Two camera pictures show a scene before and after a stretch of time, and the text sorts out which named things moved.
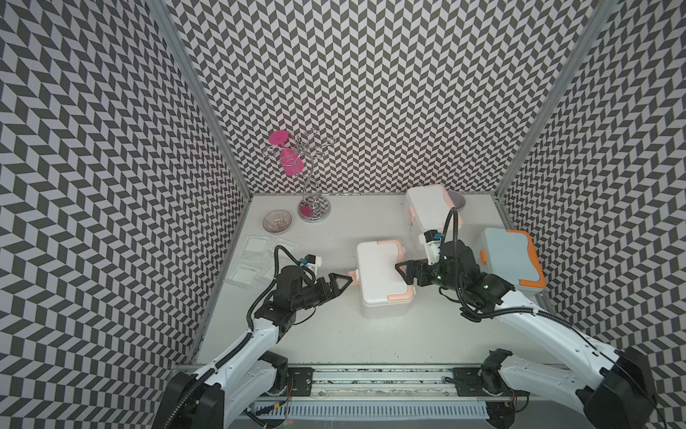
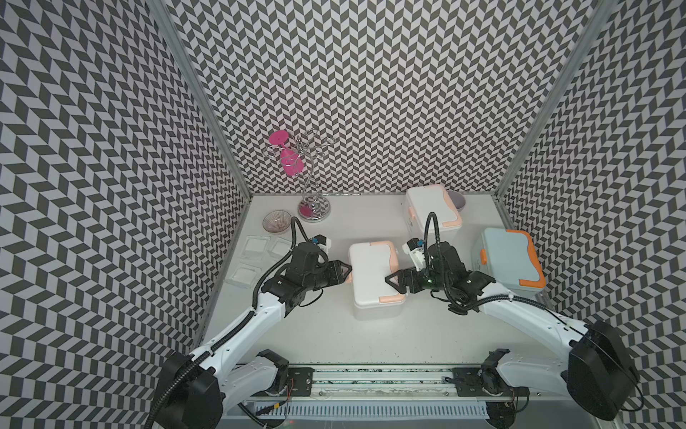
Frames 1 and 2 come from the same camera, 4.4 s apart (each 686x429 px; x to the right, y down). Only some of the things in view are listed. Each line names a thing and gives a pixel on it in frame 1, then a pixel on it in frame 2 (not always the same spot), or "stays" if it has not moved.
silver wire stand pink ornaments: x=297 y=151 stays
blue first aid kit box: x=510 y=255 stays
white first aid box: x=429 y=207 stays
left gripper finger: x=332 y=279 -> x=341 y=270
